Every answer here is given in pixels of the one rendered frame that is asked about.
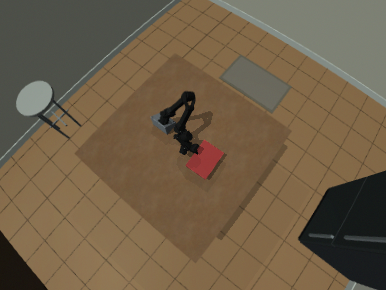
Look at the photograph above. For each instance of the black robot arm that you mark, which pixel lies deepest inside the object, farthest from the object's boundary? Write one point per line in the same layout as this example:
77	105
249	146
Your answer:
180	127

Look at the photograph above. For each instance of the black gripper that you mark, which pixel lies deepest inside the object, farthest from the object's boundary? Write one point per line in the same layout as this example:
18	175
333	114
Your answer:
192	148

